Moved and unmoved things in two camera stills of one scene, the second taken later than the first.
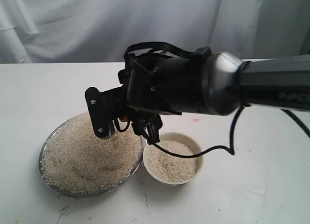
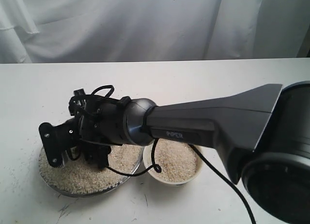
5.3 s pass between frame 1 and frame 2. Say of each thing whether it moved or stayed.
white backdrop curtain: stayed
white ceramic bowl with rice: stayed
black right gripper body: moved
